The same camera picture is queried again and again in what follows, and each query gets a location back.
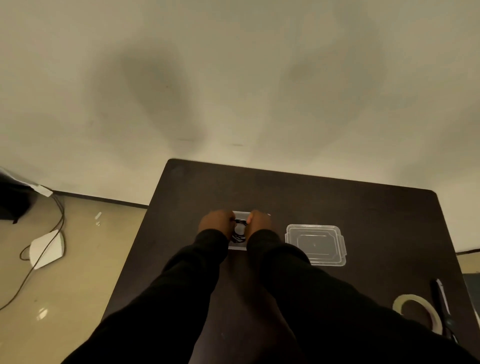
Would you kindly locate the person's right hand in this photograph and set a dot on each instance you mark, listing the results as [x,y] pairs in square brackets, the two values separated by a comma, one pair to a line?
[258,221]

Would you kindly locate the person's left hand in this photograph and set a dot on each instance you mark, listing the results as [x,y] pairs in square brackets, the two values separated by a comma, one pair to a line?
[213,222]

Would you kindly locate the person's right forearm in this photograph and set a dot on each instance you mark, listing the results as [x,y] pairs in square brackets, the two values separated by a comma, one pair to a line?
[337,307]

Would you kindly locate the person's left forearm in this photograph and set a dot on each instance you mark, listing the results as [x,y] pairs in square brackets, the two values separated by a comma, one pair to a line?
[161,300]

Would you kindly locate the clear plastic container lid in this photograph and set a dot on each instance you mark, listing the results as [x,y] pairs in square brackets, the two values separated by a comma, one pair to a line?
[315,244]

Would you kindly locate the white power adapter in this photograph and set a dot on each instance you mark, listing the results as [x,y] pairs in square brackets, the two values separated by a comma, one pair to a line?
[47,248]

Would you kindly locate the white paper tag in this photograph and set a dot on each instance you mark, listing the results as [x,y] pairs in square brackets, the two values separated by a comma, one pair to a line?
[42,190]

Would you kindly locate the roll of clear tape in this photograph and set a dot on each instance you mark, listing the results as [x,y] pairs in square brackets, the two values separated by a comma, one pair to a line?
[418,311]

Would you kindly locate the black bag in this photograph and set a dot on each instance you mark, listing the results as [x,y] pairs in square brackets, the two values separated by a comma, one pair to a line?
[15,202]

